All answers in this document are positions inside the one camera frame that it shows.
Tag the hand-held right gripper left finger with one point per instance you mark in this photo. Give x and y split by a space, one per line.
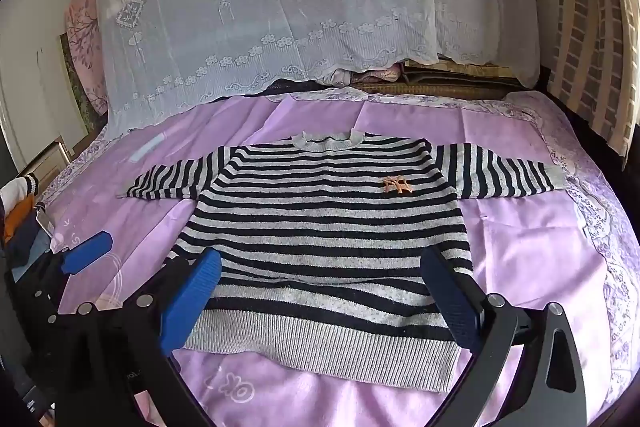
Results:
194 289

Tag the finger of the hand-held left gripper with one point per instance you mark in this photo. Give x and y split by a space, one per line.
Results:
87 252

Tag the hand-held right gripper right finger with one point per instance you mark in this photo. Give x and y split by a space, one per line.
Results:
450 302

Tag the black grey striped sweater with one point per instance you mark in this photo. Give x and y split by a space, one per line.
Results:
325 217

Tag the dark blue cloth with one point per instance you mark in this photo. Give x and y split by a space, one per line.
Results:
22 247

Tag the orange cloth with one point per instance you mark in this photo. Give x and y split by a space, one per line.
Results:
17 218

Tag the purple bed sheet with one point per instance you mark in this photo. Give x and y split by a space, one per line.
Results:
525 247

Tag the white garment with striped cuff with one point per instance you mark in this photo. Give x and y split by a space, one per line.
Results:
20 188

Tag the pink floral fabric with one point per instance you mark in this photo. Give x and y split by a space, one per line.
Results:
82 47

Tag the stack of folded bedding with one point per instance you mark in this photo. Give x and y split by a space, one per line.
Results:
425 79

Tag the brick patterned curtain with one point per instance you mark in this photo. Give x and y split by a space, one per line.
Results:
585 32

